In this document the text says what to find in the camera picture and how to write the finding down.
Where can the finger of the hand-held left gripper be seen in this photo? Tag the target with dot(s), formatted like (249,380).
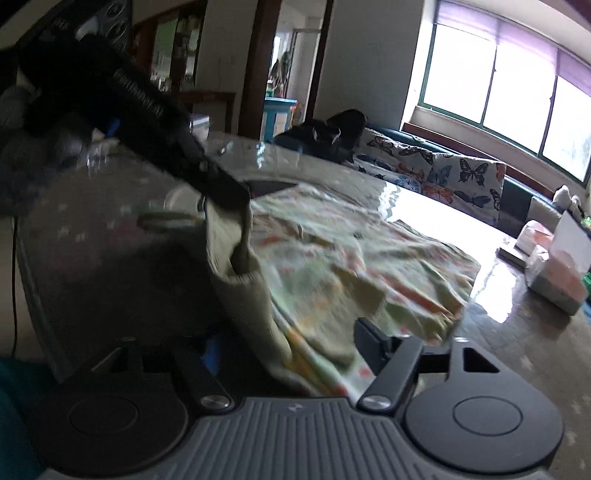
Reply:
(221,187)

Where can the green framed window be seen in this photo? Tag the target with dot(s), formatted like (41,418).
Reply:
(508,87)

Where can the hanging clothes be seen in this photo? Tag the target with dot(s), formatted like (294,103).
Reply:
(281,74)

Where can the plain grey cushion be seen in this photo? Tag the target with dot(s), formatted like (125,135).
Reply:
(545,212)

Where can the dark wooden door frame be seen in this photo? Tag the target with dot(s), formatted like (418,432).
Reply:
(258,69)

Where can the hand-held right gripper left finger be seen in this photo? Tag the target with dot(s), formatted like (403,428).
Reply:
(213,357)

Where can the purple roller blind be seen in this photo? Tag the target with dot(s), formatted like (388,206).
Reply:
(531,41)

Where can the tissue box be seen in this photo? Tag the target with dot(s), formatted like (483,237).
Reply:
(556,281)

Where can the butterfly print cushions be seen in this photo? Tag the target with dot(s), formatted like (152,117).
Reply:
(517,203)

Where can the white and black plush toy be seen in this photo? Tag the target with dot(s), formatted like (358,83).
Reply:
(565,196)

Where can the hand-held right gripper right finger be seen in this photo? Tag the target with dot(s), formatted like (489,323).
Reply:
(369,344)

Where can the black bag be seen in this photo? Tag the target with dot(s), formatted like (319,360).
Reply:
(323,134)

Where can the long butterfly print cushion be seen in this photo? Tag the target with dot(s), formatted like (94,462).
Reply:
(392,159)

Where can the dark wooden side table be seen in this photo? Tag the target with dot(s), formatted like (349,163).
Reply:
(207,106)

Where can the round metal table inset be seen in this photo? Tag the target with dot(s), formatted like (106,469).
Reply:
(268,185)

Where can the pink tissue packet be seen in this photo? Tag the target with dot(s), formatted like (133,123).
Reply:
(533,237)

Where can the glass display cabinet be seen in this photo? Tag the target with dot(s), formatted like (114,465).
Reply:
(175,41)

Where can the teal cloth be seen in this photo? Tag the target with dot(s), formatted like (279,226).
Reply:
(16,415)

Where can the square butterfly print cushion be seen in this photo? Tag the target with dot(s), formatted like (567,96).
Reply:
(466,182)

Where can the flat white book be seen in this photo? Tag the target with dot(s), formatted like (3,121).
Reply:
(510,256)

